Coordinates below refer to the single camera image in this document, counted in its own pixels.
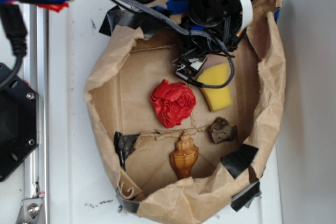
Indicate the orange conch seashell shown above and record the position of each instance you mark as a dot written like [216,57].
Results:
[184,157]

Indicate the brown paper bag tray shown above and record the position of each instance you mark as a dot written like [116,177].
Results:
[135,147]

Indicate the crumpled red paper ball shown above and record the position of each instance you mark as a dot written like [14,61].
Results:
[172,102]

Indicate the blue tape strip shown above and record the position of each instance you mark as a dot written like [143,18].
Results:
[178,11]

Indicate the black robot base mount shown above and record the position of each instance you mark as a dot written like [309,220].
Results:
[19,101]

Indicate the brown rock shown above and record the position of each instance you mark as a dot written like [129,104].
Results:
[222,131]

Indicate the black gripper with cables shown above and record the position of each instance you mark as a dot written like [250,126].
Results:
[213,27]

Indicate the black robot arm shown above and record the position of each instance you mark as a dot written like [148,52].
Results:
[149,15]

